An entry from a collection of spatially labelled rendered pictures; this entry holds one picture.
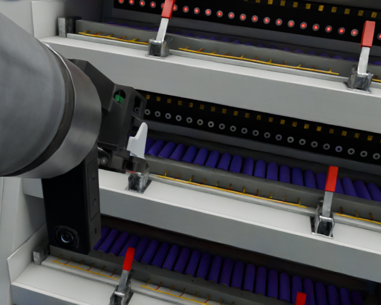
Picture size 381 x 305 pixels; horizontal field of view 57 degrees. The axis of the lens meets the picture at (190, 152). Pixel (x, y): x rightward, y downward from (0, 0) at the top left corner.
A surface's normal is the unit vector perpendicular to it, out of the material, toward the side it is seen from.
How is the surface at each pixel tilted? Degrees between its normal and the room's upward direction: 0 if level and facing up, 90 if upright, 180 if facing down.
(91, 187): 89
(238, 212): 16
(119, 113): 76
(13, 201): 90
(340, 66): 106
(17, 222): 90
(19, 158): 129
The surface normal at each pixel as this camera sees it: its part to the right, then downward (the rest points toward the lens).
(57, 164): 0.51, 0.84
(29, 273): 0.11, -0.90
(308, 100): -0.24, 0.39
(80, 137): 0.91, 0.38
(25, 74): 0.99, -0.04
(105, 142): -0.15, -0.11
